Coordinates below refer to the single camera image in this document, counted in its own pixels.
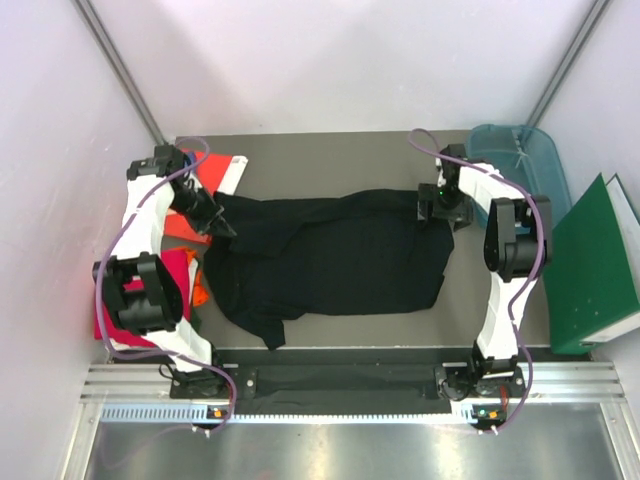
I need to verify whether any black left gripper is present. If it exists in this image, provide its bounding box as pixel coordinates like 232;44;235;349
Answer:
168;186;235;238

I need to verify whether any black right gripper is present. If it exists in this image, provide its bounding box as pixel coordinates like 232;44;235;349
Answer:
418;183;473;231

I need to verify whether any black t-shirt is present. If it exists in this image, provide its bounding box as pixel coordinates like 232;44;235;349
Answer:
203;189;454;350

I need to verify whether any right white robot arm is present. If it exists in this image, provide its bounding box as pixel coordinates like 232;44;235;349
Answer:
417;144;553;396

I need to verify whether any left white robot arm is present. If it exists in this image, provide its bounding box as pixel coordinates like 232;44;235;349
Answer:
93;144;236;397

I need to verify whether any red folded t-shirt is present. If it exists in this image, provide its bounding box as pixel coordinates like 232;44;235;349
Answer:
95;251;189;346

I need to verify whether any orange folded t-shirt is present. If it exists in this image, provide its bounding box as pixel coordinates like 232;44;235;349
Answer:
180;247;210;307

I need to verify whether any teal plastic bin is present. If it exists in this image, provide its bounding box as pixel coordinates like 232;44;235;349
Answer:
466;124;572;227

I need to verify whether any dark green folded t-shirt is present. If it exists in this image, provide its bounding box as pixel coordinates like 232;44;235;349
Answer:
190;309;202;333

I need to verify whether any white folded t-shirt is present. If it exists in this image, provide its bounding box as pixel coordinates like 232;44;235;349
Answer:
111;340;162;353

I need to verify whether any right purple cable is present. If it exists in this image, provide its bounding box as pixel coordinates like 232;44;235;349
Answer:
407;127;547;435

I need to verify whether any purple cable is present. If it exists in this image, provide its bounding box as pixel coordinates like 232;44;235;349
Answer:
407;127;547;435
94;135;237;435

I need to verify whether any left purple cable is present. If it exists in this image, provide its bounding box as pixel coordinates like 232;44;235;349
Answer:
94;135;237;435

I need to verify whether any green ring binder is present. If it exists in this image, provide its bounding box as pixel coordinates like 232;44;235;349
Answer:
543;174;639;355

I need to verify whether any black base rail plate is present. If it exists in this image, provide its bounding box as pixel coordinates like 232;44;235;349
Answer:
169;349;532;406

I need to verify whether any slotted cable duct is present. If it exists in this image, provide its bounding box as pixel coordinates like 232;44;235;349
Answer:
99;403;506;425

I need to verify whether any aluminium frame rail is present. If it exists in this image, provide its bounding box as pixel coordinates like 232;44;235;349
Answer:
80;362;625;403

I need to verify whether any right aluminium corner post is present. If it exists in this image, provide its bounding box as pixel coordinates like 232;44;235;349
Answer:
525;0;613;128

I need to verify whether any aluminium corner post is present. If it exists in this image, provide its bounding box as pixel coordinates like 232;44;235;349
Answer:
71;0;167;144
525;0;613;128

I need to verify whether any left aluminium corner post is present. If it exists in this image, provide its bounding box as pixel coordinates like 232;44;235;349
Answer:
71;0;167;144

